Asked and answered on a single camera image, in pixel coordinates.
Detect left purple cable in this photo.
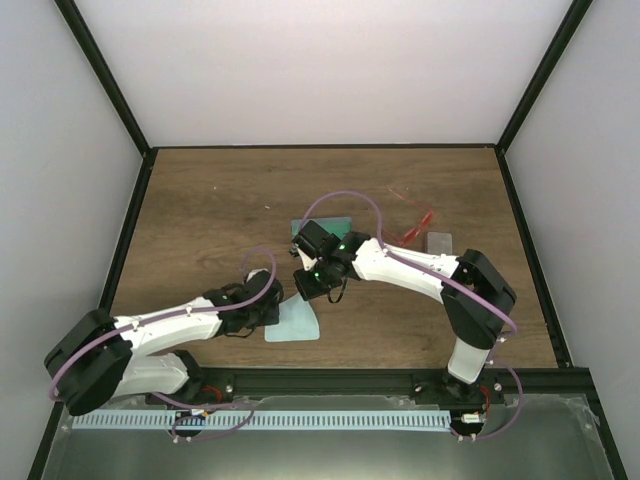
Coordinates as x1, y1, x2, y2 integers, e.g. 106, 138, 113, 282
47, 247, 277, 446

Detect green glasses case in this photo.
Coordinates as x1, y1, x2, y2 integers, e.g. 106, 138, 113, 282
291, 217, 352, 239

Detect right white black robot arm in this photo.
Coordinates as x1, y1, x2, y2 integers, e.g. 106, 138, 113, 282
292, 220, 517, 403

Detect black aluminium frame rail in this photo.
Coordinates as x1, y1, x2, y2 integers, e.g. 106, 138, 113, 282
144, 367, 591, 401

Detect purple cable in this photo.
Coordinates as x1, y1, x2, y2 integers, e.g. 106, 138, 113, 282
47, 247, 277, 446
304, 189, 525, 444

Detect blue-grey glasses case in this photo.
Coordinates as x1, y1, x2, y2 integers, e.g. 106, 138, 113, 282
425, 231, 453, 255

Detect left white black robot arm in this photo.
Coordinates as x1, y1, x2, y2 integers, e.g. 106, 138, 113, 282
44, 269, 284, 416

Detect light blue cloth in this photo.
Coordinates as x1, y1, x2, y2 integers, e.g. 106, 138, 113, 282
264, 294, 320, 343

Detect red sunglasses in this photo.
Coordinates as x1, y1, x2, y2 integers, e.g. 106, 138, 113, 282
383, 188, 434, 247

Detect light blue slotted cable duct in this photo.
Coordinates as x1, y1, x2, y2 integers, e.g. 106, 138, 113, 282
71, 410, 451, 433

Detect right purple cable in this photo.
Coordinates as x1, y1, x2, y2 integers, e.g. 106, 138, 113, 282
304, 189, 525, 444

